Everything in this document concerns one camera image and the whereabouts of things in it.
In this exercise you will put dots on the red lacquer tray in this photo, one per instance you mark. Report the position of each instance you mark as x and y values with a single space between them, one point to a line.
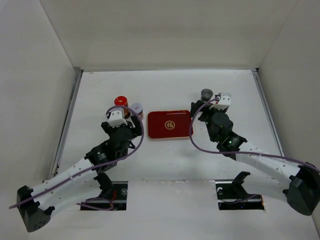
172 124

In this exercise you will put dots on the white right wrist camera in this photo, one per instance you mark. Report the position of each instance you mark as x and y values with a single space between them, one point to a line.
222 102

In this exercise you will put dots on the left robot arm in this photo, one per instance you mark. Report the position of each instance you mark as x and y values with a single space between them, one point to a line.
85 180

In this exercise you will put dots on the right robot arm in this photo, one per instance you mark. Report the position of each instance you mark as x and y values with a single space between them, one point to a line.
298 181

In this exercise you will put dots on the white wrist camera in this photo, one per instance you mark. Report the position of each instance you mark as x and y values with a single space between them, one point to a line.
222 102
116 118

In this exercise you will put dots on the black-top salt grinder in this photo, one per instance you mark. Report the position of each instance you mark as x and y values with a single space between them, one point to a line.
206 94

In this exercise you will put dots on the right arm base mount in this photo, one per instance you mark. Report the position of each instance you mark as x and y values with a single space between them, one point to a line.
231 196

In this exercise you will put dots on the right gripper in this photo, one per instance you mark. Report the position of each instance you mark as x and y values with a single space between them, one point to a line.
206 110

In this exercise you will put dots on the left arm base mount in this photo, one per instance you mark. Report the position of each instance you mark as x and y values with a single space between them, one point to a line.
114 199

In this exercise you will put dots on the grey-lid condiment jar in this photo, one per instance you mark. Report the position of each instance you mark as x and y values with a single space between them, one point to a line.
138 109

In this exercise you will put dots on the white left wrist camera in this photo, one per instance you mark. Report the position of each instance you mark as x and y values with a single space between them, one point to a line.
116 118

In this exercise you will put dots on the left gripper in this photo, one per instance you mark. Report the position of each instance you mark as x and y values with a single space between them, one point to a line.
136 130

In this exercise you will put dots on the tall red-lid sauce jar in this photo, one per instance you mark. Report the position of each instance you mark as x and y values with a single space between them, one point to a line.
123 101

